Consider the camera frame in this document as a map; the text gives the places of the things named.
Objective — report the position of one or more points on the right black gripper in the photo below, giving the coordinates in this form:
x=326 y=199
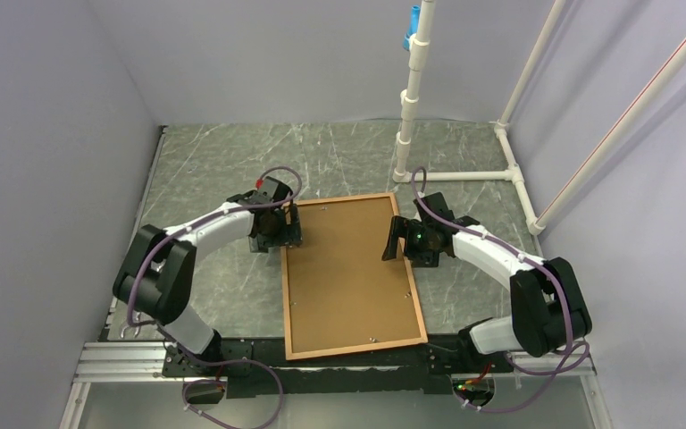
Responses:
x=404 y=227

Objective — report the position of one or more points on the aluminium rail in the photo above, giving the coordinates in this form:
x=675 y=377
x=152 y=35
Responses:
x=118 y=384

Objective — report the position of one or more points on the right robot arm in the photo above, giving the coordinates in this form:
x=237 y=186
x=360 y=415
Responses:
x=548 y=311

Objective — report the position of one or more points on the blue clip on pipe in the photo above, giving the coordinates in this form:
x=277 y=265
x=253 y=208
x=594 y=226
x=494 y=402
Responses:
x=412 y=26

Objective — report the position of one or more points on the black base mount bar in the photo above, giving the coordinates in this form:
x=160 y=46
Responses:
x=259 y=366

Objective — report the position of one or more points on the wooden picture frame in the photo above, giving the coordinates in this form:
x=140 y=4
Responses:
x=355 y=352

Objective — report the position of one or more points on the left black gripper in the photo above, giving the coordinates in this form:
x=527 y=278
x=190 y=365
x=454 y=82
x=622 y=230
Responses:
x=289 y=234

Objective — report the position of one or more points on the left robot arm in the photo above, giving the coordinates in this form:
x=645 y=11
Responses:
x=156 y=275

